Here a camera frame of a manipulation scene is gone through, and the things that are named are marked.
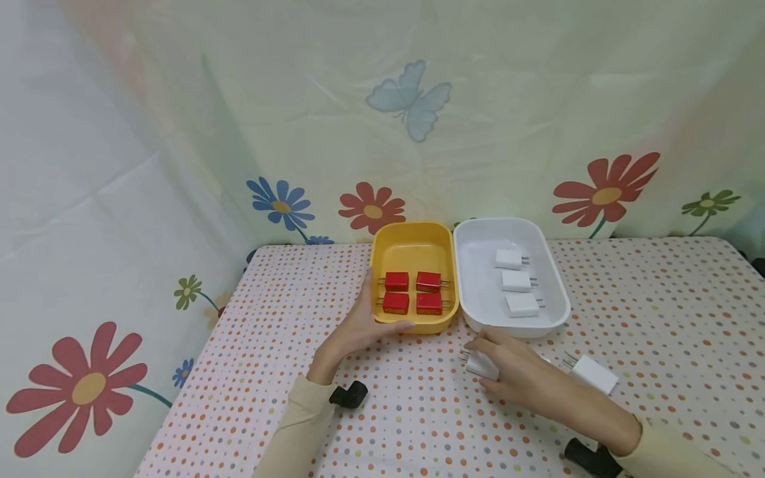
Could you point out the person's left hand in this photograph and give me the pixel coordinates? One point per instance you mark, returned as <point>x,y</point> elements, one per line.
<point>355,335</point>

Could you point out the person's right hand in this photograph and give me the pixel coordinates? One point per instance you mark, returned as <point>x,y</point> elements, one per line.
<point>532,382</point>

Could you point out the person's left thumb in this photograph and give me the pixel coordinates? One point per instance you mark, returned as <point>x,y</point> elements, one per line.
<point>397,327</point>

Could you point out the person's right fingers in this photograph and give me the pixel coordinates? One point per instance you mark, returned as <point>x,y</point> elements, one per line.
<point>487,340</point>

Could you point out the person's left index finger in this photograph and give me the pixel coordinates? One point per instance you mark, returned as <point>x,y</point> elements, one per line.
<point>366,292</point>

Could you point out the white plug adapter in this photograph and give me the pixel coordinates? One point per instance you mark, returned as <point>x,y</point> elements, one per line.
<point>480,364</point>
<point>508,258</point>
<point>522,305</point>
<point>516,281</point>
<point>594,374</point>

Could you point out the yellow plastic tray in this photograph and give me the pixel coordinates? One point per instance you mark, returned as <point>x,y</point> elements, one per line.
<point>412,249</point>

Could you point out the person's right forearm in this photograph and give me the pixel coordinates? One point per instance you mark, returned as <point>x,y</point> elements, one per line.
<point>663,445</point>

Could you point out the person's left forearm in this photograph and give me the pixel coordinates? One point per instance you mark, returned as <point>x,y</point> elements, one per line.
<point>299,431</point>

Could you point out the red plug adapter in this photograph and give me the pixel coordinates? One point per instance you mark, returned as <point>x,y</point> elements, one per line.
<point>396,303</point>
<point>429,303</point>
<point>428,281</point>
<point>397,281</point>

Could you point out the white plastic tray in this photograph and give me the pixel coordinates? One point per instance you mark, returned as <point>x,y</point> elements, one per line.
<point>484,292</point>

